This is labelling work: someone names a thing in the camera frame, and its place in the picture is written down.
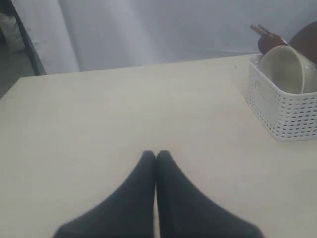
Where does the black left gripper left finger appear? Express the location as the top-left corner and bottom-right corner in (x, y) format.
(54, 151), (156, 238)

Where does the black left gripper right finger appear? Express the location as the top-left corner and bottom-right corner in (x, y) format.
(156, 150), (263, 238)

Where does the white plastic woven basket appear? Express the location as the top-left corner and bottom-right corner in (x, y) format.
(246, 54), (317, 142)

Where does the pale green ceramic bowl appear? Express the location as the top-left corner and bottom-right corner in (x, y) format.
(258, 46), (317, 94)

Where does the brown round plate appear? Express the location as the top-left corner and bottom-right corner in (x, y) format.
(289, 21), (317, 64)

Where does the grey backdrop curtain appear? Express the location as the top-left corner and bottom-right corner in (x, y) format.
(13, 0), (317, 74)

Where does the brown wooden spoon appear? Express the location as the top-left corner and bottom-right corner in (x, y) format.
(258, 34), (288, 55)

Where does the wooden chopstick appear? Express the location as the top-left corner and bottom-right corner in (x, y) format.
(250, 25), (266, 36)
(257, 24), (272, 36)

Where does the dark metal frame post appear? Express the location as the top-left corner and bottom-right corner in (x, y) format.
(7, 0), (47, 76)

